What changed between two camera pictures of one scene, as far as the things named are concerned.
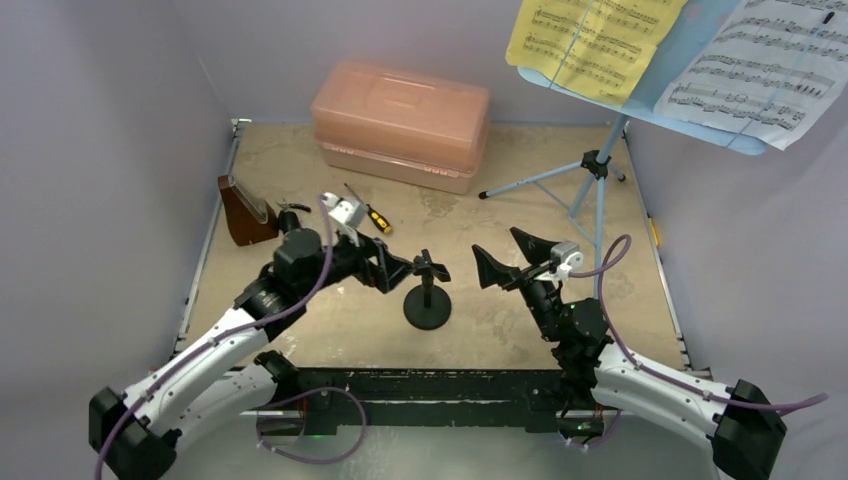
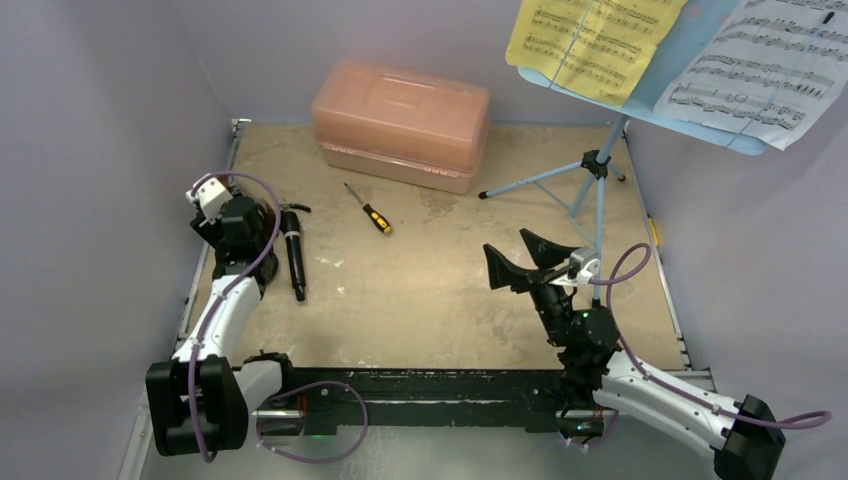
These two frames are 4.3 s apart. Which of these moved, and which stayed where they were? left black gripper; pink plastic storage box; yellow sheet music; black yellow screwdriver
Moved: left black gripper
Stayed: black yellow screwdriver; yellow sheet music; pink plastic storage box
